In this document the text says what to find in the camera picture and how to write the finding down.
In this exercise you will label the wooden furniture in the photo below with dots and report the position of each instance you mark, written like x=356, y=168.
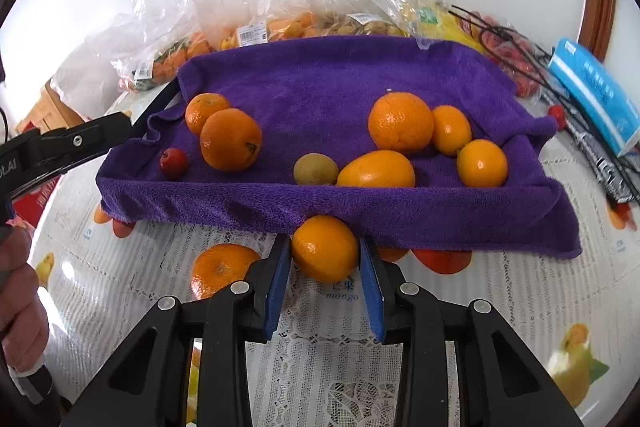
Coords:
x=50, y=107

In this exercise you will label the yellow-green kiwi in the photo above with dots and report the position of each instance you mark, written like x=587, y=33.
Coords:
x=315, y=169

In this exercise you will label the large orange with stem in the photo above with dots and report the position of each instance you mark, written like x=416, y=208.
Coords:
x=400, y=122

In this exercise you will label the blue tissue pack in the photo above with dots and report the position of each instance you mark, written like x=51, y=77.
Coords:
x=595, y=97

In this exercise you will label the medium orange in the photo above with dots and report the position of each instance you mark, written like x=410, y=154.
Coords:
x=230, y=142

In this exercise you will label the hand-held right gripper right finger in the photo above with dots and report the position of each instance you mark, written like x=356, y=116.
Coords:
x=372, y=292

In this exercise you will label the clear bag of leafy tangerines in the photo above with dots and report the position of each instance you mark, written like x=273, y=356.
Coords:
x=170, y=57

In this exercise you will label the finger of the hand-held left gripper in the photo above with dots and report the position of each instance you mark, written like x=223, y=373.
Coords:
x=85, y=137

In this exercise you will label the small red fruit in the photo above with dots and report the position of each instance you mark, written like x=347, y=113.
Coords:
x=173, y=163

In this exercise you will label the fruit print lace tablecloth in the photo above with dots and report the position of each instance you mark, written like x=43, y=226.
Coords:
x=325, y=357

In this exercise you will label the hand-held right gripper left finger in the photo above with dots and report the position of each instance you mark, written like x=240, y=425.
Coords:
x=280, y=287

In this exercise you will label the white plastic bag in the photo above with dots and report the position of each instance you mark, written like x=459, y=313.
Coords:
x=100, y=57

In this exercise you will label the red fruit packet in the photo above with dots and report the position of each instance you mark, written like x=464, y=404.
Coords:
x=510, y=52

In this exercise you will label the tangerine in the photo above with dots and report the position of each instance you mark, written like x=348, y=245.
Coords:
x=202, y=109

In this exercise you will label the orange kumquat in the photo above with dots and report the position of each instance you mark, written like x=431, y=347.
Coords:
x=451, y=129
x=481, y=163

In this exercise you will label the small orange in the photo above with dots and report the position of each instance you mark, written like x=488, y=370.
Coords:
x=220, y=267
x=376, y=169
x=325, y=249

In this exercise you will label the purple towel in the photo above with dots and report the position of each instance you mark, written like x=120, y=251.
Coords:
x=310, y=97

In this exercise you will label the yellow plastic packet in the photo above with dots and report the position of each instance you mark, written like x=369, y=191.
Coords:
x=440, y=27

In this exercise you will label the black silver foil packet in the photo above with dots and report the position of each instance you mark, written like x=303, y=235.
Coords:
x=605, y=167

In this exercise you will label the person's left hand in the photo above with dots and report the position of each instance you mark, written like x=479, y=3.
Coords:
x=22, y=307

